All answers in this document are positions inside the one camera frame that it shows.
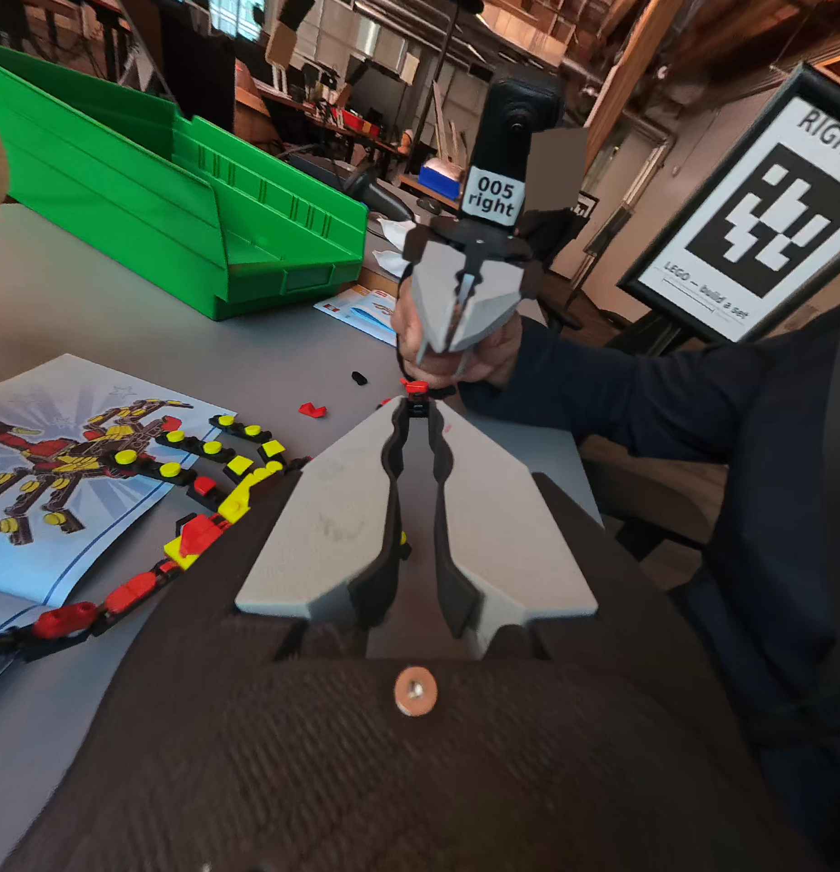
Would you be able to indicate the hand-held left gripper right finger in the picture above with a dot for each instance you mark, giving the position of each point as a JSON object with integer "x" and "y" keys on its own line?
{"x": 508, "y": 538}

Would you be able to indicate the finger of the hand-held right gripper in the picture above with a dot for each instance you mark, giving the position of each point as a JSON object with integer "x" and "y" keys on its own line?
{"x": 495, "y": 300}
{"x": 437, "y": 293}

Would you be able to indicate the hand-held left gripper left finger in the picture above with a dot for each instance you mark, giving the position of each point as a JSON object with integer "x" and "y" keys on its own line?
{"x": 317, "y": 538}

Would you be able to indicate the black yellow lego spider model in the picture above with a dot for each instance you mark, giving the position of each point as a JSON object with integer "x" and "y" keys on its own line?
{"x": 236, "y": 504}

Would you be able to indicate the small red black lego assembly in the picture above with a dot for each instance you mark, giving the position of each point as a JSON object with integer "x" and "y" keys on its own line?
{"x": 415, "y": 387}

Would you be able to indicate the person's right forearm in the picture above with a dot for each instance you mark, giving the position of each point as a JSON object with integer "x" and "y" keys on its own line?
{"x": 597, "y": 388}

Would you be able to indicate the red angular lego piece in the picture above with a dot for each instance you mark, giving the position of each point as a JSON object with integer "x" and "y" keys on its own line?
{"x": 311, "y": 409}

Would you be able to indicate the open lego instruction booklet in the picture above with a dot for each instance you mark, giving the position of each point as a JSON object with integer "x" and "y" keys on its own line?
{"x": 120, "y": 518}

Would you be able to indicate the person's right hand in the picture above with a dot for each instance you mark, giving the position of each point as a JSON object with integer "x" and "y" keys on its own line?
{"x": 488, "y": 361}

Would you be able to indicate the white crumpled paper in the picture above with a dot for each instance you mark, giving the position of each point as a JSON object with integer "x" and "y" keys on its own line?
{"x": 392, "y": 262}

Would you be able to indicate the small blue crate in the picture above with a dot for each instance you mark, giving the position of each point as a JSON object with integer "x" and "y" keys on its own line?
{"x": 440, "y": 182}

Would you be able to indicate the white blue folded leaflet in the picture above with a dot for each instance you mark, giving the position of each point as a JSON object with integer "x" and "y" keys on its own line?
{"x": 358, "y": 313}

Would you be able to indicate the black computer mouse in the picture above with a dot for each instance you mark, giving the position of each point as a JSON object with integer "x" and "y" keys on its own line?
{"x": 429, "y": 205}

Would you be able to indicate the small marker sign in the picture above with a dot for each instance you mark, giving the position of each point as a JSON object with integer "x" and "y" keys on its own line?
{"x": 589, "y": 204}

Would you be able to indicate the black barcode scanner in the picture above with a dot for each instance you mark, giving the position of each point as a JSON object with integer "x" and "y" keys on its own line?
{"x": 365, "y": 184}

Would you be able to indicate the dark flat device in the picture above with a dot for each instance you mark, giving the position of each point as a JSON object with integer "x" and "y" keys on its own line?
{"x": 321, "y": 170}

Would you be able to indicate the framed marker sign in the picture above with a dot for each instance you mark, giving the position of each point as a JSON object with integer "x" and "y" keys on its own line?
{"x": 706, "y": 286}

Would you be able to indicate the green storage bin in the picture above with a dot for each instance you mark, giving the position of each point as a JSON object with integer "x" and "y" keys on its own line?
{"x": 154, "y": 204}

